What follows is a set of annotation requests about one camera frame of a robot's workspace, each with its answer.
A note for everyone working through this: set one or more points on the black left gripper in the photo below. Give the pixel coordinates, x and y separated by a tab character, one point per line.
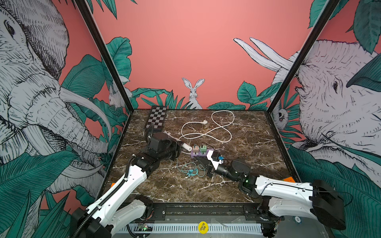
176	145

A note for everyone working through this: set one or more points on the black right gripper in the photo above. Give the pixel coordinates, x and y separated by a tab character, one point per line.
210	169

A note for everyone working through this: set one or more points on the white electric toothbrush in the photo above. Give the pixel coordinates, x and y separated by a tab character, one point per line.
183	144

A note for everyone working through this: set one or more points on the green cube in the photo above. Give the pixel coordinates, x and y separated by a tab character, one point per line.
203	148

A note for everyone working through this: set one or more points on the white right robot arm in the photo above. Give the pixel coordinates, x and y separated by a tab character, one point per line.
316	200

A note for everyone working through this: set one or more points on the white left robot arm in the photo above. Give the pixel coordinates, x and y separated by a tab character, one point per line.
106	216

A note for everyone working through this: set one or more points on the black white chessboard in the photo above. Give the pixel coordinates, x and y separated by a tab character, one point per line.
156	118

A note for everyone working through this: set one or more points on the purple power strip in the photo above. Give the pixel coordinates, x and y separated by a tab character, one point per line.
198	153

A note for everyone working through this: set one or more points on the colourful Rubik's cube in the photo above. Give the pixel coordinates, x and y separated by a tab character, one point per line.
289	179

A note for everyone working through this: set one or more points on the yellow round sticker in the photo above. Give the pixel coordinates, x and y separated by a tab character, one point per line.
203	227

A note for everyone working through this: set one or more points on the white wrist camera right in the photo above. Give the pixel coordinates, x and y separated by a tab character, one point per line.
215	158

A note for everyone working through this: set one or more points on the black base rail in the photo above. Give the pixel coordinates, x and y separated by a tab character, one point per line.
249	211

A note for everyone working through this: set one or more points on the white slotted cable duct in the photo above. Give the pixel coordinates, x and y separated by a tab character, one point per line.
192	228

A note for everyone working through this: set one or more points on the black enclosure corner post left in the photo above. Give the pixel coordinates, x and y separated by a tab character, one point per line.
106	57

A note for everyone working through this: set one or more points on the black enclosure corner post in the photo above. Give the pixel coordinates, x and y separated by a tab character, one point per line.
106	57
319	25

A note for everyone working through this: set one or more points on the black enclosure corner post right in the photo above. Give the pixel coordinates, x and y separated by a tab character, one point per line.
319	25

